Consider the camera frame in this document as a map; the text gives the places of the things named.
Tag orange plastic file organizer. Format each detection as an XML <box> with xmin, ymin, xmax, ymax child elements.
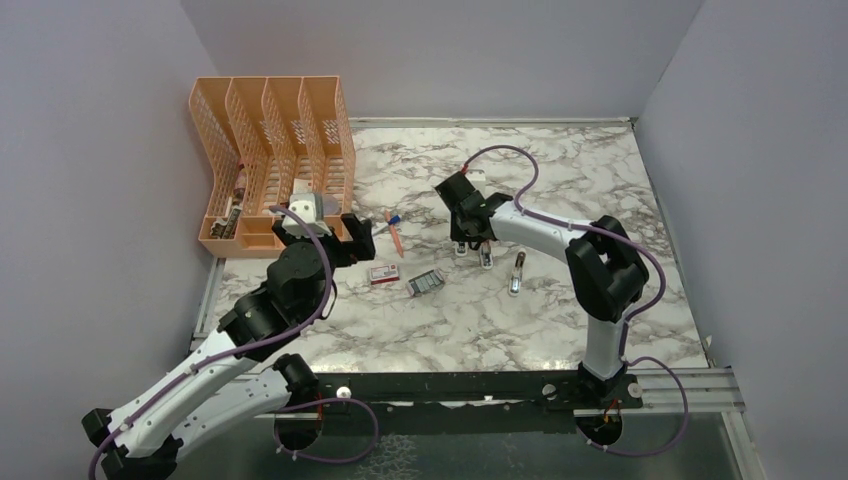
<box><xmin>188</xmin><ymin>76</ymin><xmax>356</xmax><ymax>259</ymax></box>

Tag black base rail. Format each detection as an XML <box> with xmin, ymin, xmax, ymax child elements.
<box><xmin>180</xmin><ymin>354</ymin><xmax>644</xmax><ymax>439</ymax></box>

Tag small white stapler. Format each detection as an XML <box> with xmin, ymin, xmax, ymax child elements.
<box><xmin>508</xmin><ymin>249</ymin><xmax>526</xmax><ymax>296</ymax></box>

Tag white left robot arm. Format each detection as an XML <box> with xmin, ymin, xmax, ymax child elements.
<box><xmin>82</xmin><ymin>193</ymin><xmax>375</xmax><ymax>479</ymax></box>

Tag grey staple tray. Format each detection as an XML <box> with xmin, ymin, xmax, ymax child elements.
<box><xmin>406</xmin><ymin>269</ymin><xmax>445</xmax><ymax>297</ymax></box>

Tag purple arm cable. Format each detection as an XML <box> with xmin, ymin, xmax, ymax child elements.
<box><xmin>86</xmin><ymin>205</ymin><xmax>380</xmax><ymax>480</ymax></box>
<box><xmin>462</xmin><ymin>144</ymin><xmax>690</xmax><ymax>458</ymax></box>

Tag red staple box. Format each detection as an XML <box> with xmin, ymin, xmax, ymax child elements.
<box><xmin>368</xmin><ymin>264</ymin><xmax>400</xmax><ymax>285</ymax></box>

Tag clear tape roll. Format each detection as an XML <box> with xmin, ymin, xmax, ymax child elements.
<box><xmin>321</xmin><ymin>194</ymin><xmax>342</xmax><ymax>217</ymax></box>

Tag white card in organizer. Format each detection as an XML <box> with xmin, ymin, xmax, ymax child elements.
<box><xmin>288</xmin><ymin>178</ymin><xmax>314</xmax><ymax>205</ymax></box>

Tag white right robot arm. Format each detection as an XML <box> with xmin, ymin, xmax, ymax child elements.
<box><xmin>435</xmin><ymin>172</ymin><xmax>650</xmax><ymax>407</ymax></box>

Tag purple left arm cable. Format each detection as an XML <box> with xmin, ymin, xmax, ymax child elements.
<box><xmin>86</xmin><ymin>205</ymin><xmax>380</xmax><ymax>480</ymax></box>

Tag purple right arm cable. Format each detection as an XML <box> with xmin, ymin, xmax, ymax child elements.
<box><xmin>462</xmin><ymin>144</ymin><xmax>690</xmax><ymax>458</ymax></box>

